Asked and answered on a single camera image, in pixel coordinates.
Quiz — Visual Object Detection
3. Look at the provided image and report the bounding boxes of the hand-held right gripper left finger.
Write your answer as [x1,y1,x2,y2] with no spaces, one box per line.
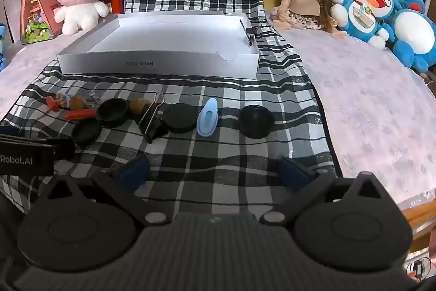
[41,154,172,226]

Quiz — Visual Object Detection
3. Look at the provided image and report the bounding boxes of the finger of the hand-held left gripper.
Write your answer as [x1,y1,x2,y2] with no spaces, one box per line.
[0,125,20,138]
[51,137,76,160]

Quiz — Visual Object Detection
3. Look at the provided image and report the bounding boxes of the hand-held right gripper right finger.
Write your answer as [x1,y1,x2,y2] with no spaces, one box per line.
[259,157,390,226]

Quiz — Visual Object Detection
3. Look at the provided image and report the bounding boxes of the black round lid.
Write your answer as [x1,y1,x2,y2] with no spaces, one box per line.
[163,103,200,134]
[72,121,102,147]
[240,106,275,139]
[97,98,129,128]

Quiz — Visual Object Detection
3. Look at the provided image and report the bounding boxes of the long red plastic clip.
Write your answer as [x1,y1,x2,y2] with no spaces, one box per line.
[65,109,98,121]

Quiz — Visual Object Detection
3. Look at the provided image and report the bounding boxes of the large black binder clip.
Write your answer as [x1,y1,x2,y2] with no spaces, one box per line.
[138,92,168,144]

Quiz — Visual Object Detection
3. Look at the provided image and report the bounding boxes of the light blue plastic clip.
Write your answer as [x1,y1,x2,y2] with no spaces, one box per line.
[196,97,219,137]

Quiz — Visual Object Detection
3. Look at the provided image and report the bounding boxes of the white shallow cardboard box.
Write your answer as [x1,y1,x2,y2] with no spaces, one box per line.
[56,13,261,79]

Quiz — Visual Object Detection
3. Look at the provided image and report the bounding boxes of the brown ball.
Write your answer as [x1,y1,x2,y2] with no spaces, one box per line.
[70,95,86,111]
[129,98,151,116]

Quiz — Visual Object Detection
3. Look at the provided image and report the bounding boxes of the small clear plastic piece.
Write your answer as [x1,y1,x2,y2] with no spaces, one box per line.
[83,91,102,108]

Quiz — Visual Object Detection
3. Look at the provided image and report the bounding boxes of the blue alien plush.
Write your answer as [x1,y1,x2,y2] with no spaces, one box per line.
[0,23,11,71]

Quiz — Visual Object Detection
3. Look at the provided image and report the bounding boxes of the pink fuzzy blanket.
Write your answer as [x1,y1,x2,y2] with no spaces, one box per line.
[0,18,436,210]

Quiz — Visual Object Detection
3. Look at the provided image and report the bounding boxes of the triangular miniature house model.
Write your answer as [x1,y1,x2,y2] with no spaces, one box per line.
[20,0,63,45]

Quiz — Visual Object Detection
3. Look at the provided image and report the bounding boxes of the small black binder clip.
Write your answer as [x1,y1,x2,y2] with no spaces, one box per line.
[239,19,257,47]

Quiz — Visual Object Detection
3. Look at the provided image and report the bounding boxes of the brown cardboard box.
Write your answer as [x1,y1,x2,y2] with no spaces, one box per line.
[264,0,284,16]

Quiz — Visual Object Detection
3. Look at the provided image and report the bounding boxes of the blue cat plush open mouth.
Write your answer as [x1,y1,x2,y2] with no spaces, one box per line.
[331,0,396,49]

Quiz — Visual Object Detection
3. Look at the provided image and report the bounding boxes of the blue cat plush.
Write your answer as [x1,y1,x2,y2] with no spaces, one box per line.
[381,0,436,73]

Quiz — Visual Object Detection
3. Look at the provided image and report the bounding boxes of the wooden frame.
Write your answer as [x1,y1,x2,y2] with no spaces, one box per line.
[401,188,436,244]

